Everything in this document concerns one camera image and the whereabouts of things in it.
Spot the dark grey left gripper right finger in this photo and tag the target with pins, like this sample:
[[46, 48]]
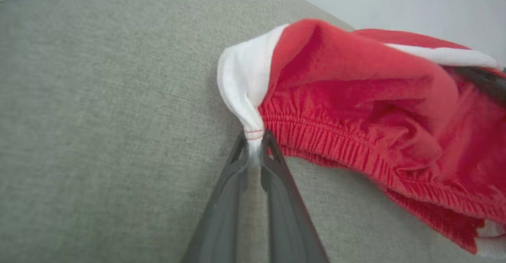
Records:
[[288, 223]]

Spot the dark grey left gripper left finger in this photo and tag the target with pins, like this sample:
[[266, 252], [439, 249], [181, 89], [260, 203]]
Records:
[[221, 223]]

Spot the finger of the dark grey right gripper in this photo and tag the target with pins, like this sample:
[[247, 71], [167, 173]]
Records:
[[488, 83]]

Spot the grey fabric sofa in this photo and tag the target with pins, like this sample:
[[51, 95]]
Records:
[[110, 128]]

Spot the red shorts white side stripe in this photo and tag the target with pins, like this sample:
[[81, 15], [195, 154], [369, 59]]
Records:
[[355, 105]]

